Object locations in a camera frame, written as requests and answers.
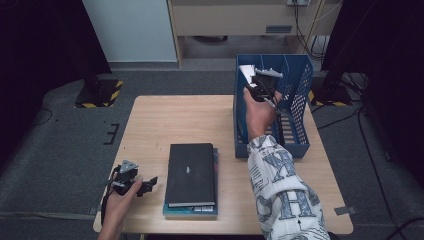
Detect long black floor cable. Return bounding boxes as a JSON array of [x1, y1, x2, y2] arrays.
[[316, 105, 401, 234]]

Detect black hanging cables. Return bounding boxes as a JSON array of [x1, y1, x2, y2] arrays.
[[293, 0, 334, 63]]

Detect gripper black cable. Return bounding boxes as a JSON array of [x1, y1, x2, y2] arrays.
[[100, 184, 116, 225], [261, 79, 291, 146]]

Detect blue file rack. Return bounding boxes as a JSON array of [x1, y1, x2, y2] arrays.
[[233, 54, 314, 159]]

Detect black striped stand base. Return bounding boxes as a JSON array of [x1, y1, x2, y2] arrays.
[[73, 73, 124, 109], [308, 74, 354, 108]]

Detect person's right hand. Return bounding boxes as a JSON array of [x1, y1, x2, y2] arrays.
[[243, 88, 284, 141]]

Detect thin black floor cable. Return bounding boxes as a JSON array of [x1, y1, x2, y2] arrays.
[[31, 108, 54, 127]]

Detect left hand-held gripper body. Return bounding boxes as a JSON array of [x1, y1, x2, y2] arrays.
[[109, 159, 139, 197]]

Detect beige wooden cabinet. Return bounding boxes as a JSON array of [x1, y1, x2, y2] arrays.
[[166, 0, 344, 69]]

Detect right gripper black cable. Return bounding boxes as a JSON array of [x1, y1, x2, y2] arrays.
[[261, 79, 291, 146]]

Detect black curtain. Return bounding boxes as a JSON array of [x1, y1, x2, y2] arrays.
[[321, 0, 424, 188], [0, 0, 113, 168]]

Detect grey rectangular label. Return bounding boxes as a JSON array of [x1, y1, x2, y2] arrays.
[[265, 24, 293, 34]]

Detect teal illustrated book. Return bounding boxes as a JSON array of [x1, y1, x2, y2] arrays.
[[162, 148, 219, 220]]

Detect black book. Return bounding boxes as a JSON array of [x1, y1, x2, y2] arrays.
[[165, 143, 217, 208]]

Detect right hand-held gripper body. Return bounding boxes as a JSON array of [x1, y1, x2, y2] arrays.
[[249, 67, 284, 103]]

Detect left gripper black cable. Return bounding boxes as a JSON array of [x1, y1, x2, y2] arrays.
[[100, 184, 116, 225]]

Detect light blue book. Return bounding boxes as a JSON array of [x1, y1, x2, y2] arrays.
[[238, 64, 259, 91]]

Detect person's left hand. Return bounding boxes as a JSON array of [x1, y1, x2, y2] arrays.
[[99, 178, 144, 229]]

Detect white panel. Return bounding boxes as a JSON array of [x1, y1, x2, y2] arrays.
[[82, 0, 178, 63]]

